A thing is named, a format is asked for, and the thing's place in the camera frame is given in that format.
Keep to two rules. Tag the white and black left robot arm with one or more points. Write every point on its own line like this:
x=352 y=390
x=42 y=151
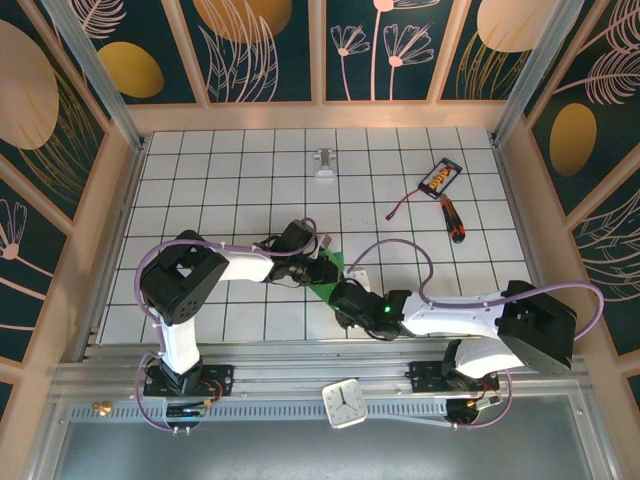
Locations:
x=177 y=345

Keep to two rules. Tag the aluminium corner post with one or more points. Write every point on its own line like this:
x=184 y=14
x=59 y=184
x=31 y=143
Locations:
x=95 y=70
x=537 y=65

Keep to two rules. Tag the aluminium frame rail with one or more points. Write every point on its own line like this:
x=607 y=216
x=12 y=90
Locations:
x=310 y=367

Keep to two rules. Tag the orange and black screwdriver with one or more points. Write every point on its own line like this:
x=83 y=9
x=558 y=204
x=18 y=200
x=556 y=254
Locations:
x=452 y=220

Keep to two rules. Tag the small controller board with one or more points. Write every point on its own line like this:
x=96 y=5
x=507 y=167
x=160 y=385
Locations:
x=487 y=402
x=187 y=411

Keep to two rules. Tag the white metal bracket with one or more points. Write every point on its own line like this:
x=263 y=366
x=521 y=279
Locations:
x=325 y=165

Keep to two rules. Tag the white square alarm clock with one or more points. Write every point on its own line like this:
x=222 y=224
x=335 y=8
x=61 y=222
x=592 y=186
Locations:
x=344 y=404

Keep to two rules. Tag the green paper sheet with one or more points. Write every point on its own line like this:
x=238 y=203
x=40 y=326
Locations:
x=334 y=260

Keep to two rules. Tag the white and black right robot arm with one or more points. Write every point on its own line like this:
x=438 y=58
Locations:
x=450 y=315

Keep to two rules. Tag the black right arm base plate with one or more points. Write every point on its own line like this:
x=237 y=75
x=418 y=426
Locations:
x=422 y=380

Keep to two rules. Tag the small brass knob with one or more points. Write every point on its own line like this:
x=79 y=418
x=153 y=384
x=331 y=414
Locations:
x=103 y=408

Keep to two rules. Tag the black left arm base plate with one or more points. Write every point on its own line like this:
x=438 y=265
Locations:
x=222 y=380

